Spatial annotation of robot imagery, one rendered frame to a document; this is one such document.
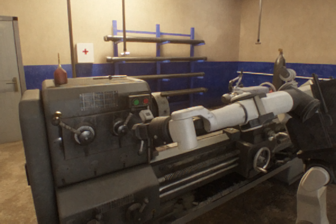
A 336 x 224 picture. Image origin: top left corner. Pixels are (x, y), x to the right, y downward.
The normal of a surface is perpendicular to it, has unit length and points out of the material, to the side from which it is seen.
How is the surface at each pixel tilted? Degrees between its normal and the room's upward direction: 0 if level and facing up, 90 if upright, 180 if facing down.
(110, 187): 32
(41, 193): 90
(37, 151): 90
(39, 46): 90
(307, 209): 90
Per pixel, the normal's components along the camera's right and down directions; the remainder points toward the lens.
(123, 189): 0.28, -0.74
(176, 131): -0.66, 0.17
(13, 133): 0.53, 0.17
